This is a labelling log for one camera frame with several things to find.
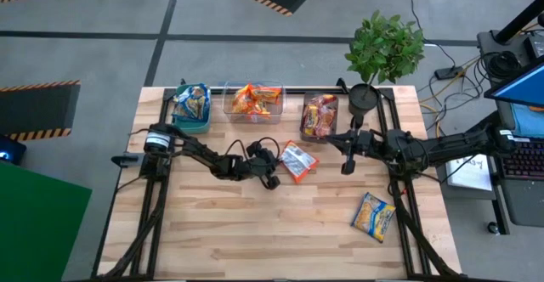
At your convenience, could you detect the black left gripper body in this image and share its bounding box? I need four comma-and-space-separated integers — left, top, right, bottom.
235, 141, 281, 190

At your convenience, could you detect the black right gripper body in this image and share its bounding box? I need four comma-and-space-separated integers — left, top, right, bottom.
341, 114, 377, 176

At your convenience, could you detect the grey translucent plastic bin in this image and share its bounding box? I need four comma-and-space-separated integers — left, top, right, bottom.
299, 91, 340, 144

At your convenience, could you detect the black plant pot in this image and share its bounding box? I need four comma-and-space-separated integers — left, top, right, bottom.
348, 82, 380, 117

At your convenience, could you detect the clear plastic bin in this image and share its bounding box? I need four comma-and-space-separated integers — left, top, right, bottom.
220, 81, 285, 126

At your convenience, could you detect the green plastic bin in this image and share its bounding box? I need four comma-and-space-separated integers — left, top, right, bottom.
172, 83, 213, 135

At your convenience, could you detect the green leafy plant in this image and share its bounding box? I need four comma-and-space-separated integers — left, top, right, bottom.
343, 9, 426, 88

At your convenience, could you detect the black power adapter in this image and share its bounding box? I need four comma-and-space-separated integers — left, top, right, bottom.
433, 65, 465, 82

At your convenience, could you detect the white paper sheet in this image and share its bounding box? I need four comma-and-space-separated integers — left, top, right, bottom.
445, 156, 494, 192

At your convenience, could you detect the grey equipment box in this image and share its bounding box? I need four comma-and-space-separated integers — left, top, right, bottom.
476, 29, 544, 83

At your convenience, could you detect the light blue sheet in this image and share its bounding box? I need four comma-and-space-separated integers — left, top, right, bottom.
509, 102, 544, 139

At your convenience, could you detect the grey laptop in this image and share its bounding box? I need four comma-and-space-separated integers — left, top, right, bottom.
488, 129, 544, 228

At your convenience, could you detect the green floor mat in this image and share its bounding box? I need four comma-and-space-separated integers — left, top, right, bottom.
0, 159, 94, 282

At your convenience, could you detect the black device with blue light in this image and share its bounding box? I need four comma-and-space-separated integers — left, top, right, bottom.
0, 133, 27, 166

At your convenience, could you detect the black aluminium mounting frame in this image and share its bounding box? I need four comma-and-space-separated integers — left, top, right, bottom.
91, 77, 464, 281

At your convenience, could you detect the coiled black cable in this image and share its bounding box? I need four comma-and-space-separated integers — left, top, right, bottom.
484, 50, 523, 79

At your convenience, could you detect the black cart frame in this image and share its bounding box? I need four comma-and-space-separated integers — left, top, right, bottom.
439, 0, 544, 236

